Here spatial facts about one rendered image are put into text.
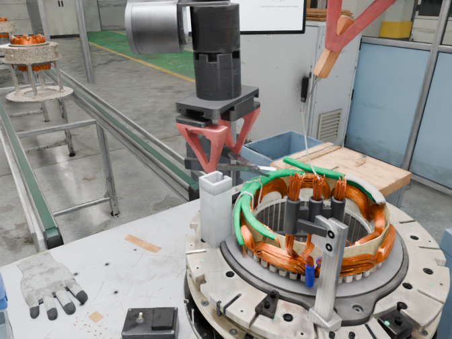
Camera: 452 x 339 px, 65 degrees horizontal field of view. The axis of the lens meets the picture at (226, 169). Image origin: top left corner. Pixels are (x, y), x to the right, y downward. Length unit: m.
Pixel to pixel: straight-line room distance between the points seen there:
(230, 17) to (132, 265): 0.67
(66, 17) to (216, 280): 13.64
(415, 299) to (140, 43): 0.40
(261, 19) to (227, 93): 1.04
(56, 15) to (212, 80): 13.47
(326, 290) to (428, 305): 0.13
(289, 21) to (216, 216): 1.15
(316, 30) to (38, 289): 2.26
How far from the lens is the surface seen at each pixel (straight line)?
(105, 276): 0.92
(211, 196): 0.41
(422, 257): 0.50
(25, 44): 2.48
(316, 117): 2.81
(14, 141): 1.91
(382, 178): 0.73
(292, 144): 0.93
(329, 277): 0.33
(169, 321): 0.72
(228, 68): 0.43
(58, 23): 13.88
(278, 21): 1.47
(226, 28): 0.42
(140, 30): 0.43
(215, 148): 0.43
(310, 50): 2.68
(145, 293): 0.85
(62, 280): 0.91
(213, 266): 0.43
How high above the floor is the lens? 1.38
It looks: 26 degrees down
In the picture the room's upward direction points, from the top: straight up
